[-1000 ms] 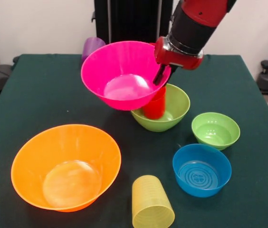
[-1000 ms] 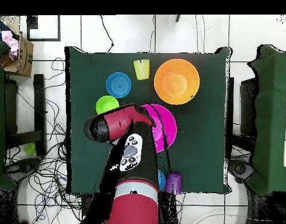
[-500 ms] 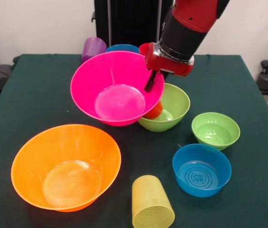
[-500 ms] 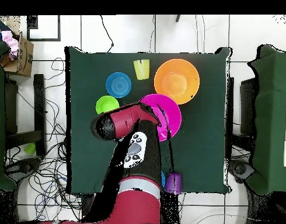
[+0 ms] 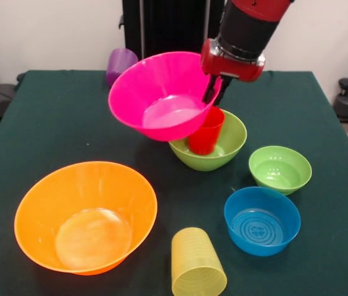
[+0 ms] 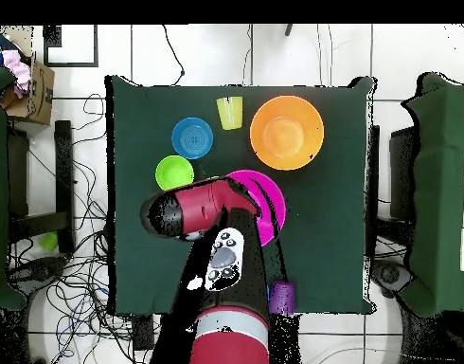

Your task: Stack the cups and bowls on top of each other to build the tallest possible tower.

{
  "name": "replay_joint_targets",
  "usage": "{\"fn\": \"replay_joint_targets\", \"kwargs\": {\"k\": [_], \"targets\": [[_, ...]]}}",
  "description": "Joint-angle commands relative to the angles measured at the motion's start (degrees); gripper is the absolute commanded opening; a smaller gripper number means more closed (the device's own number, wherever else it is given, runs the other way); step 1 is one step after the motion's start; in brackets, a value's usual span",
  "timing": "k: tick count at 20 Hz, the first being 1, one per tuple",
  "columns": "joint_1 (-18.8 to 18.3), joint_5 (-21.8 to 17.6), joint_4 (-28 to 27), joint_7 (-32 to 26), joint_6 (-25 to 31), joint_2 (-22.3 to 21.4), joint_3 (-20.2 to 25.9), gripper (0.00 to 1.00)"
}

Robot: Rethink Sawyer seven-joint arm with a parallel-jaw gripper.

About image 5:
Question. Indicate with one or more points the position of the yellow plastic cup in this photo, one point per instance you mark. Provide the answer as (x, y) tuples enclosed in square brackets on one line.
[(192, 256)]

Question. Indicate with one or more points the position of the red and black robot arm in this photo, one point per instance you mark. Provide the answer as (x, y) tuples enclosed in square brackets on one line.
[(248, 24)]

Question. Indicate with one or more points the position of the large pink plastic bowl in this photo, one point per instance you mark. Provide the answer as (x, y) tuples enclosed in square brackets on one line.
[(137, 89)]

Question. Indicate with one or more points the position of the large green plastic bowl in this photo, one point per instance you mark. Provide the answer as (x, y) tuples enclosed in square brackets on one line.
[(232, 145)]

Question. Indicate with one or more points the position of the small green plastic bowl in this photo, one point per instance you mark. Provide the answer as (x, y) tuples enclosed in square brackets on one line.
[(280, 171)]

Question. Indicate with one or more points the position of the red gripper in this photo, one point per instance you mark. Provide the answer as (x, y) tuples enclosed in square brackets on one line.
[(229, 66)]

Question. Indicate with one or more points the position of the orange plastic bowl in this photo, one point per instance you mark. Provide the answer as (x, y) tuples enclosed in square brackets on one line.
[(84, 216)]

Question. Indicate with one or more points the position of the dark green table cloth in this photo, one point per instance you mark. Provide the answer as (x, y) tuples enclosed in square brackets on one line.
[(300, 246)]

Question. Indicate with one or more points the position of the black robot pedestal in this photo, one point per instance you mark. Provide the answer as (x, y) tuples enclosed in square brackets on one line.
[(168, 27)]

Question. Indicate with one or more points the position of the purple plastic cup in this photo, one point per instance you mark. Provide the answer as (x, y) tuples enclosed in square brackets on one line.
[(118, 63)]

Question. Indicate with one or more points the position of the red plastic cup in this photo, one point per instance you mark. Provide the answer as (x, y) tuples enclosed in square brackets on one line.
[(208, 138)]

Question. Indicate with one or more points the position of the blue plastic bowl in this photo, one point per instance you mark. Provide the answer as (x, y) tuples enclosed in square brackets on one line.
[(262, 225)]

